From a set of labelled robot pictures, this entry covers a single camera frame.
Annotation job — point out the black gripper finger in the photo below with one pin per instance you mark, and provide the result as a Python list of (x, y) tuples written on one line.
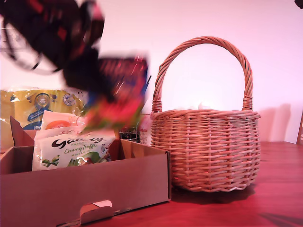
[(87, 73), (299, 2)]

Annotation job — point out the blue Terry's chocolate orange bag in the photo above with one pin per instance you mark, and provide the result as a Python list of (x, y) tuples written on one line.
[(123, 94)]

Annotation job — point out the red Maltesers mini bunnies bag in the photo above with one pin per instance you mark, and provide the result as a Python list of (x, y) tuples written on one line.
[(56, 124)]

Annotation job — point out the white Galaxy truffle egg bag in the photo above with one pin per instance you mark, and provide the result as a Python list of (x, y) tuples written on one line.
[(71, 151)]

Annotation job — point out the brown cardboard box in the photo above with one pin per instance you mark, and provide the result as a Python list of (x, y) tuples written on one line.
[(94, 186)]

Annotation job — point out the thin black stick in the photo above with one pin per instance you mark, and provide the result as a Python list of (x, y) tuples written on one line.
[(149, 80)]

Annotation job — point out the yellow paper towel pack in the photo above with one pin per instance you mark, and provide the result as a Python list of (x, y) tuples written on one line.
[(23, 104)]

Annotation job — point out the white canister with red label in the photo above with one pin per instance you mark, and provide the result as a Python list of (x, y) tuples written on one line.
[(145, 132)]

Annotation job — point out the wooden board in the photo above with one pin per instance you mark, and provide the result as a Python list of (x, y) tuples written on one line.
[(300, 132)]

